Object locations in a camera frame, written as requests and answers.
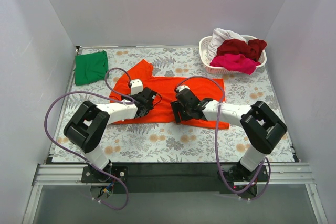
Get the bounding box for orange t-shirt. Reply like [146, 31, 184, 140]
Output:
[115, 60, 224, 125]

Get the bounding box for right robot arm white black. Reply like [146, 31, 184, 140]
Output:
[171, 86, 287, 181]

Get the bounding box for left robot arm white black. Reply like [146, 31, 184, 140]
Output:
[64, 87, 158, 182]

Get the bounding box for folded green t-shirt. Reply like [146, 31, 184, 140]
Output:
[75, 50, 109, 86]

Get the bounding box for magenta pink t-shirt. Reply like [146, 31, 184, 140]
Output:
[210, 54, 261, 75]

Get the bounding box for white t-shirt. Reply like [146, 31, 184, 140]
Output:
[207, 28, 247, 61]

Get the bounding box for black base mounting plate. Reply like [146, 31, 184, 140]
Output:
[81, 163, 268, 196]

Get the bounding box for dark red t-shirt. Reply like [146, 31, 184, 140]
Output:
[216, 39, 267, 62]

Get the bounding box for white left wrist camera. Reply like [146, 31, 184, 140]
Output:
[130, 79, 143, 95]

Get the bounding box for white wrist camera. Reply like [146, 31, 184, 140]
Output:
[175, 85, 190, 93]
[130, 79, 143, 95]

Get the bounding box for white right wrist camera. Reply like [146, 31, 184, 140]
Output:
[175, 85, 190, 93]

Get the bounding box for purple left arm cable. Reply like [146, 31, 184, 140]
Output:
[44, 68, 136, 211]

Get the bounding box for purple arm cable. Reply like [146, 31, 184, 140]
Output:
[44, 68, 136, 211]
[175, 76, 271, 201]

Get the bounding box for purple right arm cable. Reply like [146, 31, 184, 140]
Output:
[175, 76, 271, 201]

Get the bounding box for aluminium frame rail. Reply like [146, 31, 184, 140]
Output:
[33, 162, 316, 185]

